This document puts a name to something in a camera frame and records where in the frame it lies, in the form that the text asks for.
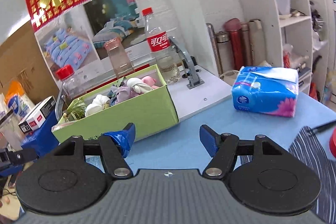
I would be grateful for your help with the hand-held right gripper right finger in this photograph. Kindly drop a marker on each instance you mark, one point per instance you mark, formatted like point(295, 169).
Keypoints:
point(207, 140)

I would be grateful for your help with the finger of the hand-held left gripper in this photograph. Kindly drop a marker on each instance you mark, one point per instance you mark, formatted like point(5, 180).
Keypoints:
point(22, 155)

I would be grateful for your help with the copper flask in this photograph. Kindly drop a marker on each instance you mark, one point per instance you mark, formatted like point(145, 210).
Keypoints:
point(245, 43)

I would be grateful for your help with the black pen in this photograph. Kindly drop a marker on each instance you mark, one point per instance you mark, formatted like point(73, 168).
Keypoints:
point(320, 128)

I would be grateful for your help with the white shelf unit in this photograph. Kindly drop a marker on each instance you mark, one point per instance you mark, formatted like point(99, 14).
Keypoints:
point(270, 19)

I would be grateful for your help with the green cardboard box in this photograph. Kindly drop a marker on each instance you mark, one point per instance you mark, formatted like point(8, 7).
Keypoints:
point(147, 113)

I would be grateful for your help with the white and grey knotted sock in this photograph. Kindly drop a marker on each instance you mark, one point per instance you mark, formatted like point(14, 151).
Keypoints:
point(139, 86)

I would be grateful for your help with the green leafy item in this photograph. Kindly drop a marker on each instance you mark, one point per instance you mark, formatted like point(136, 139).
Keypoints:
point(77, 108)

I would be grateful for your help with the grey metal lever clamp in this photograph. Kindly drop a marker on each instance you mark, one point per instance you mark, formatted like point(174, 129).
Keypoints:
point(189, 61)

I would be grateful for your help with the white plant pot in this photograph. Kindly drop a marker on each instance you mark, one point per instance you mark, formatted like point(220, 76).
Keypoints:
point(283, 3)

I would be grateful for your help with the beige flask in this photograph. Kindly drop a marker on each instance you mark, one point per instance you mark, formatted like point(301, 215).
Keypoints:
point(256, 40)

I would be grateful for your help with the white and black carton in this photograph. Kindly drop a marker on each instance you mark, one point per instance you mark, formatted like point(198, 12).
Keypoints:
point(39, 111)

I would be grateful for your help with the white rolled sock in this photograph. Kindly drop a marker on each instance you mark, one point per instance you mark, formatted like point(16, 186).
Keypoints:
point(98, 106)

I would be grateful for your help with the blue carton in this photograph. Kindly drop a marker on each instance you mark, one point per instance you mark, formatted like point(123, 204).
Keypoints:
point(39, 140)

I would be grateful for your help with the cola bottle with red label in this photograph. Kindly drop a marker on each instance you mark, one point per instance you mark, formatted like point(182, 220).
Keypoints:
point(157, 43)

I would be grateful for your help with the red bag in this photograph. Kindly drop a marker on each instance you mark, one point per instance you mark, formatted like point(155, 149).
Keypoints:
point(313, 91)

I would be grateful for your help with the red round object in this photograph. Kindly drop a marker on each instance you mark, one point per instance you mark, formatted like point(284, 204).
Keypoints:
point(333, 142)

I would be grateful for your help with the blue table mat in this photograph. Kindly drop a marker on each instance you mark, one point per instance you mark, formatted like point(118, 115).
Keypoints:
point(210, 113)

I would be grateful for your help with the dark flask with brass lid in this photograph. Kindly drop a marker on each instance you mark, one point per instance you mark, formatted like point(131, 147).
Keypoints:
point(223, 56)

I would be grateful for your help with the blue patterned cloth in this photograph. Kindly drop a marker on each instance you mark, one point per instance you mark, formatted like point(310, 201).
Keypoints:
point(114, 95)

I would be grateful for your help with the white base board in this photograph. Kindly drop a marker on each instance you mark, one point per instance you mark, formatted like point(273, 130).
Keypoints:
point(199, 103)

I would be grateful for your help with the bedding set package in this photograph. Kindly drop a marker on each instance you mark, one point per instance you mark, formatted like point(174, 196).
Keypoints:
point(71, 45)

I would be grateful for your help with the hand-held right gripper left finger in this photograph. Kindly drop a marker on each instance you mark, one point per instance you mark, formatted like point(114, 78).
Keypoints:
point(123, 140)

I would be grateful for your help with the red flask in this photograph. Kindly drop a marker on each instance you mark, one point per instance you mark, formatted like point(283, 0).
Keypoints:
point(235, 45)

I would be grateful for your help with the clear jar with red lid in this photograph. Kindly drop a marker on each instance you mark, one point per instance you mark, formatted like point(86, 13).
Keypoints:
point(68, 85)

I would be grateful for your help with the pink sock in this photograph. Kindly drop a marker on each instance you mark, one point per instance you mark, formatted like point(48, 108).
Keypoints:
point(148, 81)

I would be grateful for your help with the empty clear plastic bottle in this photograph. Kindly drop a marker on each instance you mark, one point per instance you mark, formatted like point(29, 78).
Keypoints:
point(118, 61)

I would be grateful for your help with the clear plastic container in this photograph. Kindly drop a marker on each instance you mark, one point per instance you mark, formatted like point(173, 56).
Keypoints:
point(9, 132)

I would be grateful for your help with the slim steel flask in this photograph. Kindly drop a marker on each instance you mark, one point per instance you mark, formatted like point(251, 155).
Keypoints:
point(210, 45)

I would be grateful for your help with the orange and blue tissue pack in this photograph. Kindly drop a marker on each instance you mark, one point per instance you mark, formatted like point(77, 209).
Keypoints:
point(18, 103)

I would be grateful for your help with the purple cloth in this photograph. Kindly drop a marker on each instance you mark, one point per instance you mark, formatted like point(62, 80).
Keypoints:
point(126, 94)

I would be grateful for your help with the crumpled white plastic bag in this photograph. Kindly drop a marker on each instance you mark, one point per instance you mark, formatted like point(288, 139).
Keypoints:
point(296, 57)

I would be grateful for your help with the striped cloth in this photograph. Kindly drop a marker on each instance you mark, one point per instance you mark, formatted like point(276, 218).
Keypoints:
point(315, 161)

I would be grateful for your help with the brown cardboard box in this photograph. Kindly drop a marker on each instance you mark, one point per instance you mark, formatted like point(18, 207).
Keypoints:
point(21, 61)

